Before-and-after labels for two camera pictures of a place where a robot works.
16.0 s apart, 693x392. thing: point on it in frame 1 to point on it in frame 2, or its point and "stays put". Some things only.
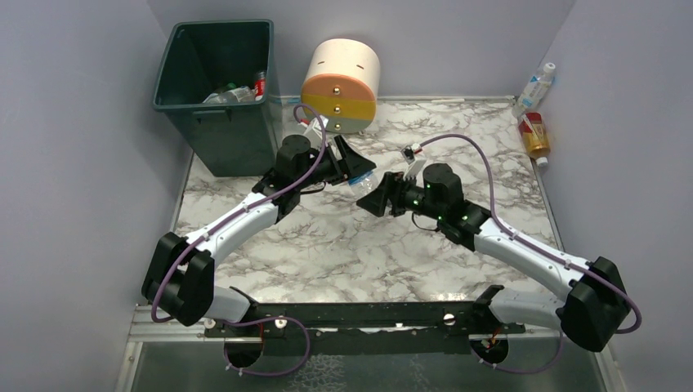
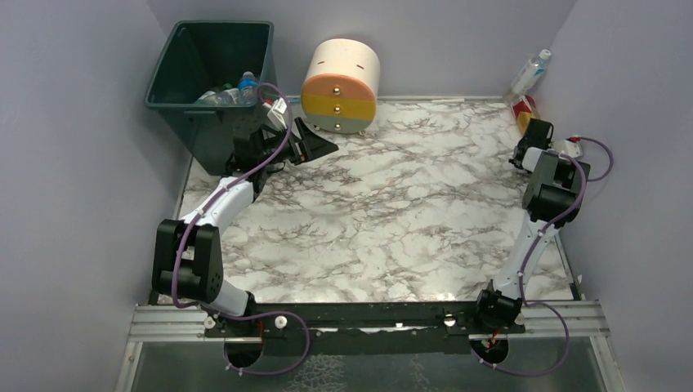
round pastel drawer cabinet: (342, 84) stays put
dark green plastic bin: (230, 139) stays put
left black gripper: (340, 164) to (298, 144)
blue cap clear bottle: (363, 184) to (248, 90)
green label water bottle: (229, 86) stays put
